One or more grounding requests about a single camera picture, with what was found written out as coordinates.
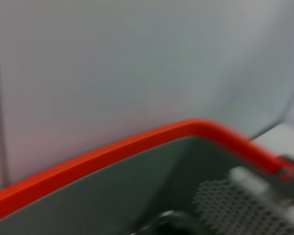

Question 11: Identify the grey-green perforated storage bin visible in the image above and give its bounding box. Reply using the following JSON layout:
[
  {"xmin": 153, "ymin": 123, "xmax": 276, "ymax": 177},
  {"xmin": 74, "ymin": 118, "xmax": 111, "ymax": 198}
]
[{"xmin": 0, "ymin": 118, "xmax": 294, "ymax": 235}]

